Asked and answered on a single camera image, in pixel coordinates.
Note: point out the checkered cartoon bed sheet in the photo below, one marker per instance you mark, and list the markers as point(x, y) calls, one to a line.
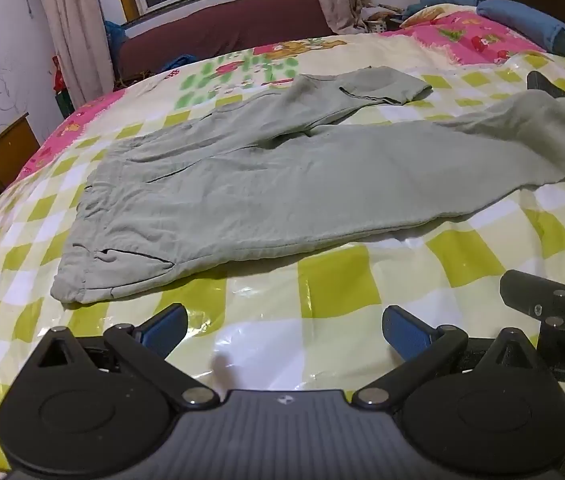
point(332, 300)

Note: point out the bedside clutter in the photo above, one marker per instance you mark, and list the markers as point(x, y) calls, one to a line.
point(380, 17)

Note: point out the large blue pillow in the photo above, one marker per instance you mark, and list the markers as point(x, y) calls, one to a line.
point(532, 22)

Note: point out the small blue pillow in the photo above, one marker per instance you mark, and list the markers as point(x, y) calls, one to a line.
point(447, 0)

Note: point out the small blue cloth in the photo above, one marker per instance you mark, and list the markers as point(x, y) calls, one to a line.
point(180, 60)

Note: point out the yellow printed pillow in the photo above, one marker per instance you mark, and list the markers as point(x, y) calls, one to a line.
point(425, 14)

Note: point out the blue bag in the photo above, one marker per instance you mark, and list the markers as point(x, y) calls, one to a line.
point(115, 37)

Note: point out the pink cartoon quilt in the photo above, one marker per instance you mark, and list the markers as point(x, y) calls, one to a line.
point(467, 35)

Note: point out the maroon sofa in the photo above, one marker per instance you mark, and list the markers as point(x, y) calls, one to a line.
point(222, 25)

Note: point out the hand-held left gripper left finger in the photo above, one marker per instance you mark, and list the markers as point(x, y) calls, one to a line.
point(162, 332)

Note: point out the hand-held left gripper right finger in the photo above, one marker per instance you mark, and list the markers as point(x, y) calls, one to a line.
point(405, 332)

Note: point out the red hanging item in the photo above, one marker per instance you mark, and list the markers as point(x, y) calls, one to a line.
point(57, 72)

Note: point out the long beige curtain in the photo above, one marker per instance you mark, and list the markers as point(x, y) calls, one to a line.
point(75, 30)

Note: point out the pale green pants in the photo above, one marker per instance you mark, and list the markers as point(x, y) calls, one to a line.
point(282, 180)

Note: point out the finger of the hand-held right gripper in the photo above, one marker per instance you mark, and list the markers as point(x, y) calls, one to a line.
point(537, 295)
point(550, 85)

